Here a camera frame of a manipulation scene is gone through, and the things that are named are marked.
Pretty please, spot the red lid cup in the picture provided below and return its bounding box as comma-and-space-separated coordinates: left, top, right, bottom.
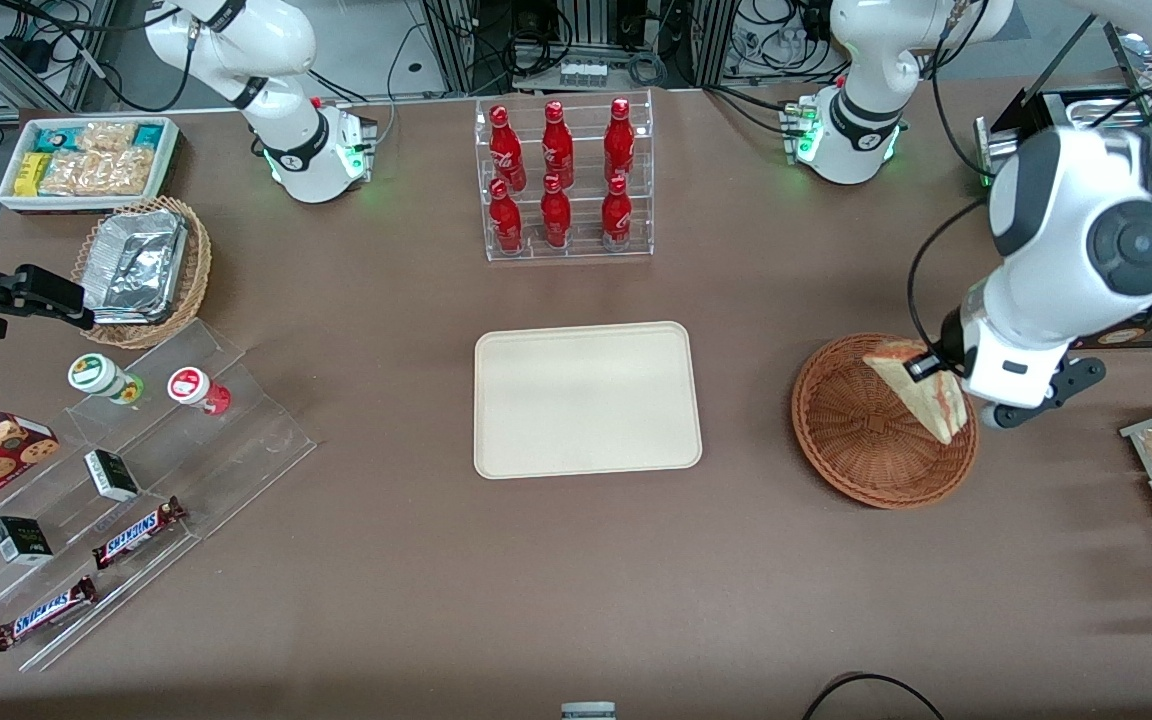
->
167, 367, 232, 416

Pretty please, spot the green lid cup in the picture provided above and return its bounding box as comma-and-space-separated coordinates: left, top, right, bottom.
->
68, 353, 145, 405

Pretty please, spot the light wicker basket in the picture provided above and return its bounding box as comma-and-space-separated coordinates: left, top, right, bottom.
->
71, 196, 213, 351

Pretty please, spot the triangular sandwich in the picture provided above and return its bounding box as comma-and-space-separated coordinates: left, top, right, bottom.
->
861, 340, 969, 446

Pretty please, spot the white snack bin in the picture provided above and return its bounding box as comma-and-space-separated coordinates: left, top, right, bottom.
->
0, 116, 181, 215

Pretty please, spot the beige plastic tray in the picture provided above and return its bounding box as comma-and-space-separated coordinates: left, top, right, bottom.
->
473, 320, 704, 481

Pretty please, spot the small black carton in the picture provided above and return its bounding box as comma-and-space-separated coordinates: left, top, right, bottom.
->
84, 449, 140, 503
0, 516, 54, 567

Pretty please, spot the clear acrylic stepped display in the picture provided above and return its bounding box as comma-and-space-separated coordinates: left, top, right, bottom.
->
0, 318, 318, 673

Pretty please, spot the brown wicker basket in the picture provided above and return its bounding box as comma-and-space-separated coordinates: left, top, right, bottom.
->
791, 332, 980, 511

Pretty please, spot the stack of foil trays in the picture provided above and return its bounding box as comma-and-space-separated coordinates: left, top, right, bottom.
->
84, 209, 188, 325

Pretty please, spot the black cable loop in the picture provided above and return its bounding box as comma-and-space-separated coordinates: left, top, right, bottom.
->
801, 672, 947, 720

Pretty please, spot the black sealing machine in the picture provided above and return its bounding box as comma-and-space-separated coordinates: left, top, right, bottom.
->
974, 20, 1152, 351

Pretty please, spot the clear bag of crackers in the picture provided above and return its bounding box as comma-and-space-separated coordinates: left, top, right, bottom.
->
40, 150, 98, 197
76, 122, 138, 154
86, 147, 156, 197

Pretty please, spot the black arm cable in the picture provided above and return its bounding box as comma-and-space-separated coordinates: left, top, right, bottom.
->
907, 20, 999, 349

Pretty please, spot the red cola bottle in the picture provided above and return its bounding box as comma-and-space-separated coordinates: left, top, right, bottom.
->
489, 105, 527, 191
601, 176, 633, 249
604, 98, 635, 184
542, 101, 575, 189
540, 174, 572, 249
489, 179, 524, 254

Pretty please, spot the snickers bar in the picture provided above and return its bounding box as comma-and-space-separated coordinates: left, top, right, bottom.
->
91, 497, 187, 571
0, 575, 99, 653

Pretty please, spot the aluminium frame rack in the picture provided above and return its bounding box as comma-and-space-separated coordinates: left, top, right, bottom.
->
421, 0, 742, 93

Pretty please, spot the clear acrylic bottle rack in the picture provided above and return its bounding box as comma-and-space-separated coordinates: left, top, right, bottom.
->
474, 88, 655, 263

